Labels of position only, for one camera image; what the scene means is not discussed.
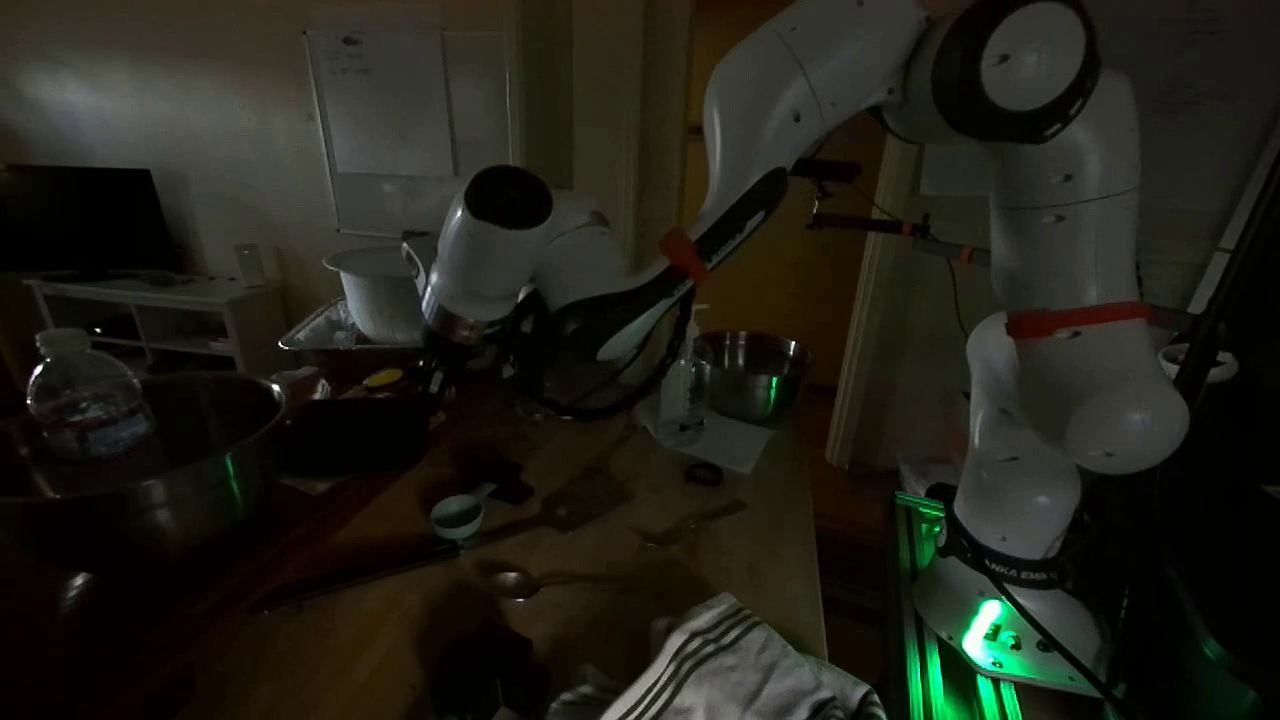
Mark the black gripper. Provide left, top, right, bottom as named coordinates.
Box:
left=406, top=313, right=540, bottom=416

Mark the white pot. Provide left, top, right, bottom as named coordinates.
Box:
left=322, top=235, right=439, bottom=344

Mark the small teal measuring cup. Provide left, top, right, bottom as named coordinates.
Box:
left=423, top=481, right=504, bottom=549

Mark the metal baking tray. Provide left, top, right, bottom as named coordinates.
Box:
left=270, top=296, right=445, bottom=363

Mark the metal spatula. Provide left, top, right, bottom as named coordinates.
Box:
left=490, top=459, right=641, bottom=540

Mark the metal spoon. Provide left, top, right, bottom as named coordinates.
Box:
left=483, top=565, right=631, bottom=610

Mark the white paper sheet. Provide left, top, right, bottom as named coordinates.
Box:
left=636, top=396, right=781, bottom=481

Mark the white tv stand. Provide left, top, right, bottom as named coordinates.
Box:
left=25, top=271, right=276, bottom=377

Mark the small metal bowl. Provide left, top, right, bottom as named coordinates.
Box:
left=691, top=330, right=813, bottom=428

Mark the large metal bowl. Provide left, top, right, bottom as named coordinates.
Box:
left=0, top=370, right=293, bottom=571

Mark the wooden door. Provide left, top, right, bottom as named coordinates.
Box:
left=676, top=0, right=914, bottom=393

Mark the black television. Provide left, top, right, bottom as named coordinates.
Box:
left=0, top=162, right=187, bottom=279

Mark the white grey striped towel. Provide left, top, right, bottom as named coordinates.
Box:
left=597, top=588, right=890, bottom=720

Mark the black stand pole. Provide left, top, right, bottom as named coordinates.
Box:
left=1160, top=123, right=1280, bottom=434

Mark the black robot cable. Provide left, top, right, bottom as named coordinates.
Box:
left=527, top=262, right=676, bottom=426

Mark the red strap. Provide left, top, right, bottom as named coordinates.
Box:
left=1001, top=300, right=1160, bottom=344
left=657, top=225, right=716, bottom=290

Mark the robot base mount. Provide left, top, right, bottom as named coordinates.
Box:
left=901, top=489, right=1127, bottom=720

